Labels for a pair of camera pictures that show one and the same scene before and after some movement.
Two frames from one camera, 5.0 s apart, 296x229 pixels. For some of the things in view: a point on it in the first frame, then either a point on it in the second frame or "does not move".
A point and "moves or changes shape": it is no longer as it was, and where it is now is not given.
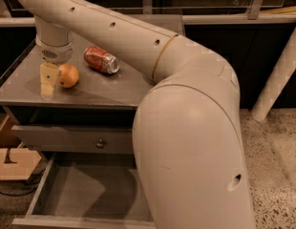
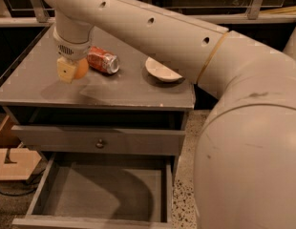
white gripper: (54, 52) to (73, 50)
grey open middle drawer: (89, 191) does not move
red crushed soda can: (100, 59) does not move
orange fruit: (70, 75) moves or changes shape
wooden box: (12, 162) does not move
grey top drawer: (77, 138) does not move
